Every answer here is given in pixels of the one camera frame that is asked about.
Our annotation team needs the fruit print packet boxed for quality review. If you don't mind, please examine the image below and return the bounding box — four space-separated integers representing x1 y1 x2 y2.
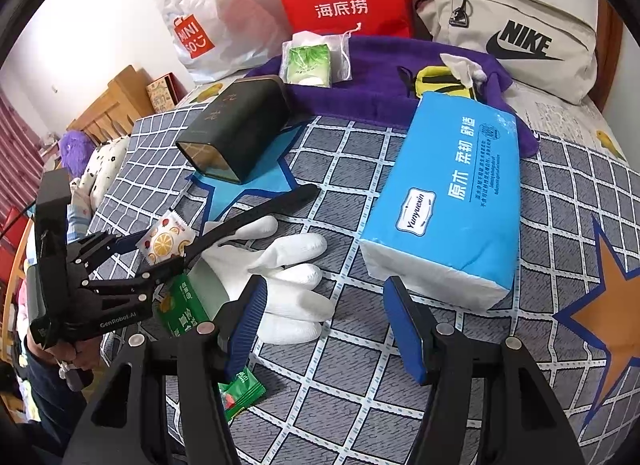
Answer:
137 210 197 264

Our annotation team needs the yellow black striped pouch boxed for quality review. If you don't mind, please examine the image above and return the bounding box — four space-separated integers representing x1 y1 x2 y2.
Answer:
397 64 484 99

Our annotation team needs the white glove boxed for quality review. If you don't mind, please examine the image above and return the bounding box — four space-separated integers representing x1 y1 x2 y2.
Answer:
200 215 335 345

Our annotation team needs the green snack packet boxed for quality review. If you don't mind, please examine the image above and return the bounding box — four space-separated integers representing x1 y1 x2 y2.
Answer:
154 272 212 342

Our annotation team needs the green tissue pouch bag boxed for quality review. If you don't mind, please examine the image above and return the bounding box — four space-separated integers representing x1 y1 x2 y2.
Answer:
279 30 354 89

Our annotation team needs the brown wooden headboard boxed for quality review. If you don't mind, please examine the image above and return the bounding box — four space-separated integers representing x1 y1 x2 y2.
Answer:
590 0 627 113

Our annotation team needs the red striped curtain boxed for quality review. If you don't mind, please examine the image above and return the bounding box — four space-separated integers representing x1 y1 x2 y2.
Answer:
0 88 47 218

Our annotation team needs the person's left hand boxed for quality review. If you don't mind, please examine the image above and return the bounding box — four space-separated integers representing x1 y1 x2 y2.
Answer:
25 340 93 372

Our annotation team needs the purple towel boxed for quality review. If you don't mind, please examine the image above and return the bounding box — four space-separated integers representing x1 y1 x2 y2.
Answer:
245 35 541 158

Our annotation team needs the white dotted pillow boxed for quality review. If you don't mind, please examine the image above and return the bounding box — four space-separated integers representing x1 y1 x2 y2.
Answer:
80 138 132 212

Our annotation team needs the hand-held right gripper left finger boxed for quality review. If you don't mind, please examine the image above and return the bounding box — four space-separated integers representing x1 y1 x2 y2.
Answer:
62 275 268 465

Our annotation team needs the person's left forearm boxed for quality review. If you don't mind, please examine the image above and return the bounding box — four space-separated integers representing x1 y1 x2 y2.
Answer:
15 355 96 451

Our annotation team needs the purple plush toy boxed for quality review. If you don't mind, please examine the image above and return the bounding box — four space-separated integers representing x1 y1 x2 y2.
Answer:
59 130 97 167

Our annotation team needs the small green packet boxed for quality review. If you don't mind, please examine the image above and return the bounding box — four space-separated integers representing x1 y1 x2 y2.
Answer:
217 367 267 424

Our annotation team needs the white crumpled tissue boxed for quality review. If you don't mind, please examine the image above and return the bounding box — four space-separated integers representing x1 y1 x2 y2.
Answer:
439 52 488 87

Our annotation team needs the patterned cardboard box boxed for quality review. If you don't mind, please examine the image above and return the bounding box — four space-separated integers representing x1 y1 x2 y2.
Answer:
146 74 180 113

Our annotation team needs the light blue striped cloth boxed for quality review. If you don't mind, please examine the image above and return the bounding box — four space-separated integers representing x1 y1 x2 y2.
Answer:
66 190 94 242

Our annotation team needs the grey checkered blanket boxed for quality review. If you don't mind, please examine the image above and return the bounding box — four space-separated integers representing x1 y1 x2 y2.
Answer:
87 112 640 465

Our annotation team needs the white plastic bag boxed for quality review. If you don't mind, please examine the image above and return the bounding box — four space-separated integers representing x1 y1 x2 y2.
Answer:
147 0 296 84

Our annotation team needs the dark tin box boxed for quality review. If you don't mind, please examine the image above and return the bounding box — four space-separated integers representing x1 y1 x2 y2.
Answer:
175 75 293 183

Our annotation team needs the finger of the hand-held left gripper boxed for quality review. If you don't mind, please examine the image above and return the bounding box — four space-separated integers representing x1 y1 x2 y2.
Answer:
70 232 151 266
85 250 193 303

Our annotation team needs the green pocket tissue pack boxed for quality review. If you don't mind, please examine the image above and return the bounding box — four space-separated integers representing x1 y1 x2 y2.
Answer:
282 44 333 86

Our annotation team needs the beige bag with black logo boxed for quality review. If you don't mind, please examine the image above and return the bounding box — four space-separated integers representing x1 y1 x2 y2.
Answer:
415 0 599 106

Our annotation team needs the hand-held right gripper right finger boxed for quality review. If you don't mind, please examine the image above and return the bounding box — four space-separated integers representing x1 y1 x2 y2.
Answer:
382 275 586 465

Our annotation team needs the blue tissue pack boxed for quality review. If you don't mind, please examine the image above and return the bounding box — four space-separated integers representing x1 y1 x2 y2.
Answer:
357 91 522 316

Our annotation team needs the light wooden furniture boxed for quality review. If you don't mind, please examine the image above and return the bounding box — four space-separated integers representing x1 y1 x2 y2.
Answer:
67 65 156 147

